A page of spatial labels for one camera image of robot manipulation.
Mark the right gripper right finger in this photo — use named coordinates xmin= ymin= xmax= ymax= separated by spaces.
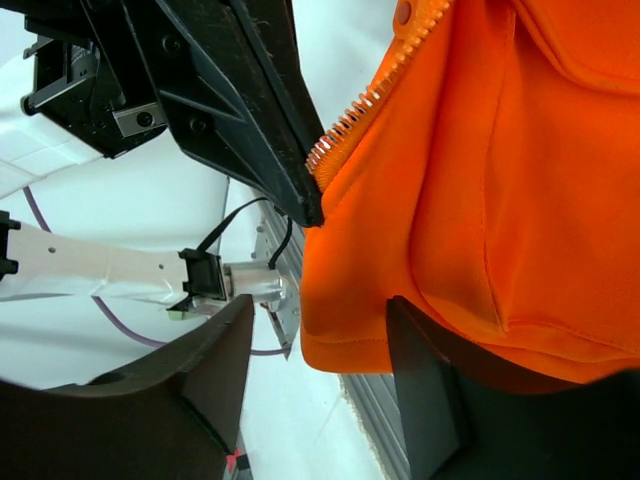
xmin=386 ymin=296 xmax=639 ymax=479

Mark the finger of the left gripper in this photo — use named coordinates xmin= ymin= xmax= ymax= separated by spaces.
xmin=232 ymin=0 xmax=323 ymax=145

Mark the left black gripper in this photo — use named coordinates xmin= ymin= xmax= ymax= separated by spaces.
xmin=19 ymin=1 xmax=323 ymax=227

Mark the aluminium rail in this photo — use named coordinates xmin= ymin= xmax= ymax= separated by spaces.
xmin=252 ymin=205 xmax=411 ymax=479

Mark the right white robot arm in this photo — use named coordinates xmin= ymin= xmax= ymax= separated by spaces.
xmin=1 ymin=214 xmax=639 ymax=479

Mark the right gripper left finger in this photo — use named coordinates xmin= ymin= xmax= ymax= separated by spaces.
xmin=1 ymin=295 xmax=254 ymax=479

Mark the orange jacket with pink lining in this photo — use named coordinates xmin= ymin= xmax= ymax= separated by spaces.
xmin=300 ymin=1 xmax=639 ymax=384

